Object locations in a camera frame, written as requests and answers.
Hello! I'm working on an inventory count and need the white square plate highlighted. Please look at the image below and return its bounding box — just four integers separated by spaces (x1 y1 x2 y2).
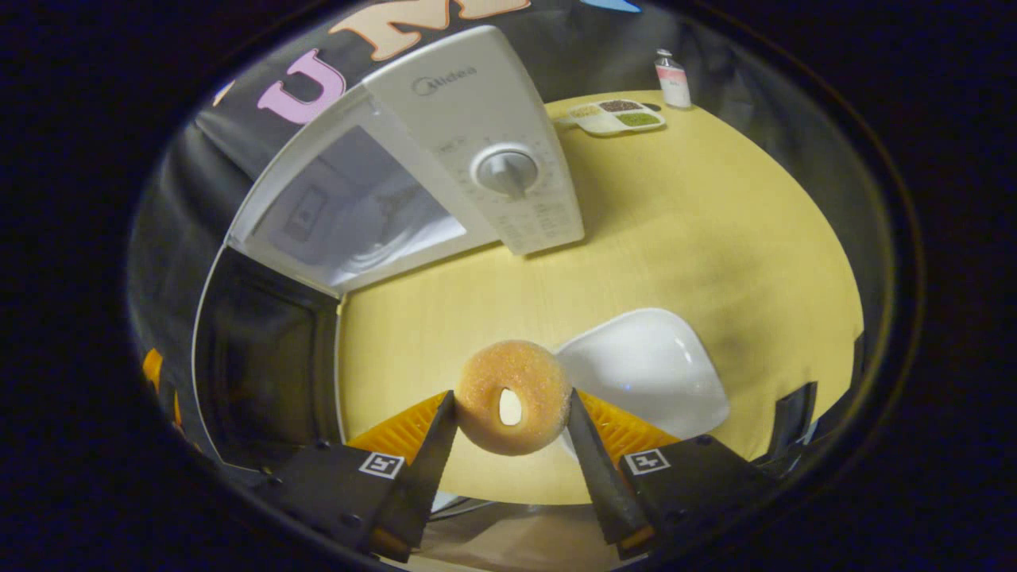
554 307 730 442

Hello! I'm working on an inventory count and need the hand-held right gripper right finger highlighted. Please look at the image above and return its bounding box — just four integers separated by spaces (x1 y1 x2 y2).
566 388 783 557

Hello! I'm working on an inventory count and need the clear bottle with pink label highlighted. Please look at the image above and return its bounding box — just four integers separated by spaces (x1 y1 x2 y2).
653 48 693 110

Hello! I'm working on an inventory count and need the black table edge clamp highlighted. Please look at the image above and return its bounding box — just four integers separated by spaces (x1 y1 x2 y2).
772 381 819 470

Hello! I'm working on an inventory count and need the divided tray of beans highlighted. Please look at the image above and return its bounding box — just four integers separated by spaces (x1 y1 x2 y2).
556 99 667 137

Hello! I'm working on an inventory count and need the black backdrop cloth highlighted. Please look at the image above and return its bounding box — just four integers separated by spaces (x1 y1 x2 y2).
127 0 895 446

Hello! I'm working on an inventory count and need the sugared donut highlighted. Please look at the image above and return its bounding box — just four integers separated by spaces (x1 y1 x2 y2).
454 340 573 457

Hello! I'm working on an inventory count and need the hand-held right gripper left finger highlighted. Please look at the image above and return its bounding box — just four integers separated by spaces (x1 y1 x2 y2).
254 389 460 563

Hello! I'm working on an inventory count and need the white microwave oven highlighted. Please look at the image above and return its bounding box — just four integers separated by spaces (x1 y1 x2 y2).
191 24 586 470

